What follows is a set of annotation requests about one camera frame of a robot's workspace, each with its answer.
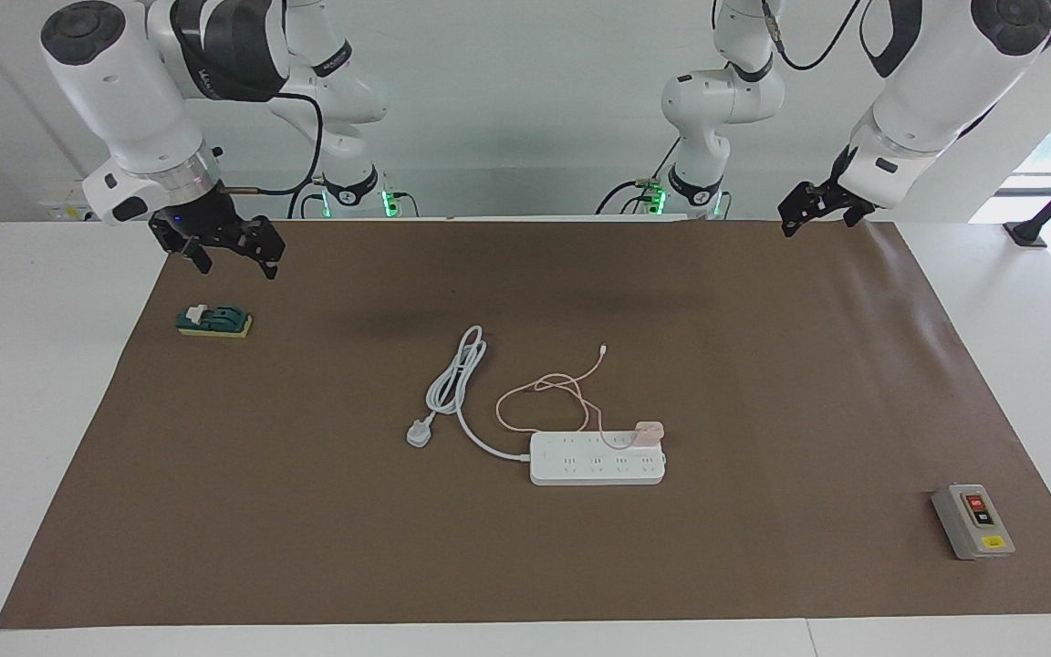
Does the green knife switch yellow base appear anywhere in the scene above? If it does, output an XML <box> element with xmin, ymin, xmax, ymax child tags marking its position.
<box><xmin>176</xmin><ymin>304</ymin><xmax>254</xmax><ymax>339</ymax></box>

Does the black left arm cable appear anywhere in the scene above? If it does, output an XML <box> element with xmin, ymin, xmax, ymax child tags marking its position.
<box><xmin>763</xmin><ymin>0</ymin><xmax>875</xmax><ymax>74</ymax></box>

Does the white power cord with plug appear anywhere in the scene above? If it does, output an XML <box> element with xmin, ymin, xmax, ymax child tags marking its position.
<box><xmin>406</xmin><ymin>325</ymin><xmax>534</xmax><ymax>460</ymax></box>

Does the white power strip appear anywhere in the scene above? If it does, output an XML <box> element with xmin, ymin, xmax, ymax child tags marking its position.
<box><xmin>529</xmin><ymin>431</ymin><xmax>668</xmax><ymax>486</ymax></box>

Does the white wall socket box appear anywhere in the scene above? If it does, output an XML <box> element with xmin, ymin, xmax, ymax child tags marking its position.
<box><xmin>42</xmin><ymin>187</ymin><xmax>114</xmax><ymax>223</ymax></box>

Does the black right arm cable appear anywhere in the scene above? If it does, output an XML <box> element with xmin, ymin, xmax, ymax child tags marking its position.
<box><xmin>218</xmin><ymin>89</ymin><xmax>325</xmax><ymax>198</ymax></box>

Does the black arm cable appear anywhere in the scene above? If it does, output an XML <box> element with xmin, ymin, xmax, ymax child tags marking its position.
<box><xmin>763</xmin><ymin>0</ymin><xmax>875</xmax><ymax>74</ymax></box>
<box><xmin>218</xmin><ymin>89</ymin><xmax>325</xmax><ymax>198</ymax></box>

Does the grey push button box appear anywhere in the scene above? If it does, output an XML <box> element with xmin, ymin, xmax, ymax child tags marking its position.
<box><xmin>931</xmin><ymin>484</ymin><xmax>1016</xmax><ymax>561</ymax></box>

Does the brown table mat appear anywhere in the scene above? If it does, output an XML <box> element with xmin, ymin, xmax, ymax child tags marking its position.
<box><xmin>0</xmin><ymin>217</ymin><xmax>1051</xmax><ymax>631</ymax></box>

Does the black left base cable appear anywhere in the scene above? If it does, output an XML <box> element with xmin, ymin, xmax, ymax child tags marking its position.
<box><xmin>596</xmin><ymin>137</ymin><xmax>683</xmax><ymax>216</ymax></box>

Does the black right base cable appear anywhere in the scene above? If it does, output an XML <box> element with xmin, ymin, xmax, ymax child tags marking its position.
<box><xmin>288</xmin><ymin>176</ymin><xmax>330</xmax><ymax>220</ymax></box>

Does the pink charging cable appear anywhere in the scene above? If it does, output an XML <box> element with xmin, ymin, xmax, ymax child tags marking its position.
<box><xmin>495</xmin><ymin>344</ymin><xmax>641</xmax><ymax>452</ymax></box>

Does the black base cable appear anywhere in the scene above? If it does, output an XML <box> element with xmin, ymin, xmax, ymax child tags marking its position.
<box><xmin>596</xmin><ymin>137</ymin><xmax>683</xmax><ymax>216</ymax></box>
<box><xmin>288</xmin><ymin>176</ymin><xmax>330</xmax><ymax>220</ymax></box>

